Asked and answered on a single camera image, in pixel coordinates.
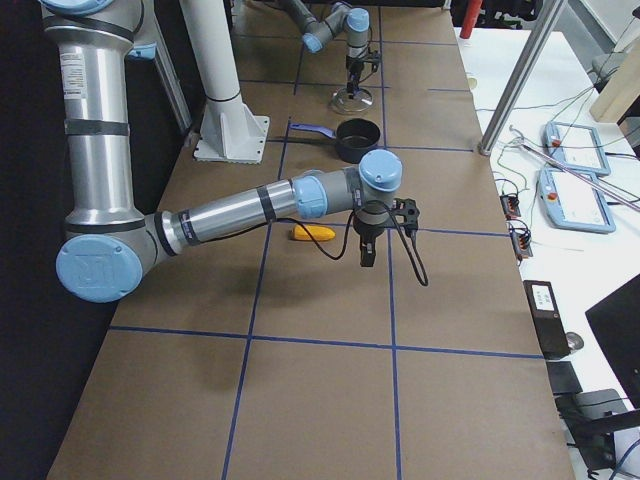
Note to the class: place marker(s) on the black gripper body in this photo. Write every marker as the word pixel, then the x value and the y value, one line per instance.
pixel 354 67
pixel 368 233

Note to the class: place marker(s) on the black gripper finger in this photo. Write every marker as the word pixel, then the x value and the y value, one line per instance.
pixel 367 253
pixel 352 85

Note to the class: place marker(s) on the glass pot lid blue knob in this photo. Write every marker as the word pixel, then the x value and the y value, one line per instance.
pixel 351 103

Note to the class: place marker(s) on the yellow corn cob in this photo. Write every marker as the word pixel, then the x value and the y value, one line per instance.
pixel 312 232

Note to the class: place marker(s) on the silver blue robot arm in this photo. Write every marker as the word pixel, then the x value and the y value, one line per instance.
pixel 317 34
pixel 113 239

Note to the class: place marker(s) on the dark blue saucepan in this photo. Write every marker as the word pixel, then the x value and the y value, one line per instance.
pixel 352 138

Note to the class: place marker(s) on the red cylinder object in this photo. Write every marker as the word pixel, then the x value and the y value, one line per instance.
pixel 470 19

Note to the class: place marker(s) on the orange connector board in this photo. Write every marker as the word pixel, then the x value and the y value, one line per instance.
pixel 510 205
pixel 521 242

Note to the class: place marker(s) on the black power adapter box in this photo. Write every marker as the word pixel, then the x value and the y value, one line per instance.
pixel 546 319

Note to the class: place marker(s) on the near teach pendant tablet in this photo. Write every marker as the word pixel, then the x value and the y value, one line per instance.
pixel 572 204

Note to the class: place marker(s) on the teach pendant tablet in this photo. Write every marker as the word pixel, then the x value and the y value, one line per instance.
pixel 576 146
pixel 572 204

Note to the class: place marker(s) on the far teach pendant tablet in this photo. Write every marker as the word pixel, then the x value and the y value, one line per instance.
pixel 576 146

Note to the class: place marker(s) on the black monitor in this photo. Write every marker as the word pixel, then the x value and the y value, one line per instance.
pixel 614 322

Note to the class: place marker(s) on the black monitor stand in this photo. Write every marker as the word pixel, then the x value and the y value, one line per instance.
pixel 604 430

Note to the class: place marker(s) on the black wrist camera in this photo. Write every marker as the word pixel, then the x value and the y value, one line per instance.
pixel 405 214
pixel 373 58

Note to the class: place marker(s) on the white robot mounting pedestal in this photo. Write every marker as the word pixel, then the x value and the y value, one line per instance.
pixel 229 131

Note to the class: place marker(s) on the aluminium frame post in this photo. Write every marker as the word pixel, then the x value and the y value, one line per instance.
pixel 523 68

